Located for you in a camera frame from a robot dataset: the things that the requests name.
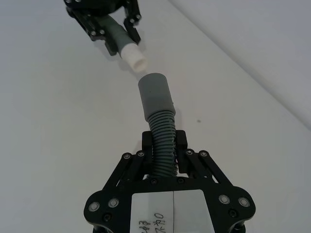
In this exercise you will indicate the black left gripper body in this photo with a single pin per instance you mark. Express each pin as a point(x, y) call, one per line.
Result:
point(92, 4)

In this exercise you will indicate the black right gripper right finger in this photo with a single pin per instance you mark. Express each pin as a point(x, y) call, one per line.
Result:
point(194, 165)

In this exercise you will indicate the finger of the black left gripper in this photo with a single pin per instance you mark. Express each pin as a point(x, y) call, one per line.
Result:
point(94, 29)
point(132, 19)

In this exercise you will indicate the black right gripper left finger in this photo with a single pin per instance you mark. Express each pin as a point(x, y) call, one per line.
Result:
point(132, 167)

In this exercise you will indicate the green tube with white tip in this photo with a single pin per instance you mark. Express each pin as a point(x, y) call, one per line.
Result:
point(118, 34)

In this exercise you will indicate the white table cloth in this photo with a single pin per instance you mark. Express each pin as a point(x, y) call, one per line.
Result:
point(60, 109)

